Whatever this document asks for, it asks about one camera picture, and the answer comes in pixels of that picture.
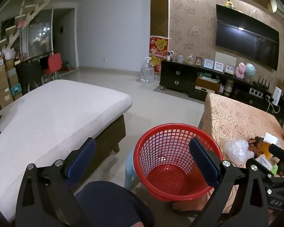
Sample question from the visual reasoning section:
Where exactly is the pink plush toy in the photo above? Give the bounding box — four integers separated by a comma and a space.
234, 63, 245, 79

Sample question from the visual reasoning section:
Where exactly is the cream storage jar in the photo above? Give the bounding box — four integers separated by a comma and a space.
224, 79, 235, 93

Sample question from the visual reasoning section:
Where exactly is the red chair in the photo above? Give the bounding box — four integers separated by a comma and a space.
43, 53, 63, 81

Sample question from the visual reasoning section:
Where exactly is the clear plastic bag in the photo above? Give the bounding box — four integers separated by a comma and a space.
224, 139, 255, 166

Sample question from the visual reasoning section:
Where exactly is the black wireless router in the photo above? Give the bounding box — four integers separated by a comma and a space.
252, 76, 271, 87

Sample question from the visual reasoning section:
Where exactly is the white plastic bag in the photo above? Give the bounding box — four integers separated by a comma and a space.
2, 48, 16, 61

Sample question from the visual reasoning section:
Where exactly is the black plastic bag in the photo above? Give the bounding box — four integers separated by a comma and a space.
247, 136, 265, 153

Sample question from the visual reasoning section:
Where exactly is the red festive wall poster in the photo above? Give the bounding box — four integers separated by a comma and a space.
151, 55, 162, 72
150, 36, 168, 56

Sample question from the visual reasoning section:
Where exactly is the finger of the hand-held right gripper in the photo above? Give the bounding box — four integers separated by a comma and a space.
268, 144, 284, 165

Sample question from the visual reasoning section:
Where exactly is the white upright box device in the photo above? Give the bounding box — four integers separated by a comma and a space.
272, 87, 282, 106

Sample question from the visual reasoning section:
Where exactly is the wooden drawer box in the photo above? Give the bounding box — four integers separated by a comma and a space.
195, 78, 221, 93

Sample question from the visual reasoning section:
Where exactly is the wooden staircase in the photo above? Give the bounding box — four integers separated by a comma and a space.
0, 0, 57, 50

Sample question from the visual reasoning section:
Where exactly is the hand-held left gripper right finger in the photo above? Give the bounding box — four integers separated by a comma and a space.
189, 137, 269, 227

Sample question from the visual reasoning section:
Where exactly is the stack of cardboard boxes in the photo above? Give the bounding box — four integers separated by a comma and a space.
0, 57, 23, 110

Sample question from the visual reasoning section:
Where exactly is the green package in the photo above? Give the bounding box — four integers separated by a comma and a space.
197, 72, 219, 81

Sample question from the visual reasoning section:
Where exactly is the large clear water bottle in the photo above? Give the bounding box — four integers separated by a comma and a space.
141, 57, 155, 84

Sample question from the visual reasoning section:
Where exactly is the white air conditioner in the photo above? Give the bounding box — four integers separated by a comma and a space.
268, 0, 279, 12

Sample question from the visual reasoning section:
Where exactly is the black wall television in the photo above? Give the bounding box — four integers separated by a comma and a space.
215, 4, 280, 71

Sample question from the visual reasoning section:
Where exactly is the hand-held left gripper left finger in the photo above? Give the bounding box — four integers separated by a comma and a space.
14, 137, 97, 227

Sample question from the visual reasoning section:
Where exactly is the white paper napkin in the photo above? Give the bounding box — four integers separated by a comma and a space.
263, 132, 284, 147

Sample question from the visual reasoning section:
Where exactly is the black television cabinet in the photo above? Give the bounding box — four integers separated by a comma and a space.
160, 60, 284, 121

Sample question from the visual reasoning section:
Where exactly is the person's leg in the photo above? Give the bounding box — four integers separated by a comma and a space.
74, 181, 154, 227

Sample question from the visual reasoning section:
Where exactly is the black chair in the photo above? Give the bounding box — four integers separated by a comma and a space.
15, 61, 43, 93

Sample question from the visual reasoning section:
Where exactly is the white rectangular panel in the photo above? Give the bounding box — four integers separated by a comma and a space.
215, 51, 237, 68

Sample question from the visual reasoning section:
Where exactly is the white cushioned sofa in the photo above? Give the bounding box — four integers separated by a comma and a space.
0, 79, 133, 223

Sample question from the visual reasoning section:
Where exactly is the rose pattern table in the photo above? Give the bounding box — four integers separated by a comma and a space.
199, 92, 284, 215

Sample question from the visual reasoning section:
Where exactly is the red mesh plastic basket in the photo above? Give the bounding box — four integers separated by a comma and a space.
133, 123, 224, 201

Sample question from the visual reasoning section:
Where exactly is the blue desk globe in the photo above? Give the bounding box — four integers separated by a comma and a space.
244, 63, 256, 81

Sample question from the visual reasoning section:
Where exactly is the white cable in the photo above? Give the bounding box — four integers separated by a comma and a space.
265, 96, 281, 114

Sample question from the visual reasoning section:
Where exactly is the blue plastic stool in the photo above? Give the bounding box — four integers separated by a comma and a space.
124, 148, 142, 190

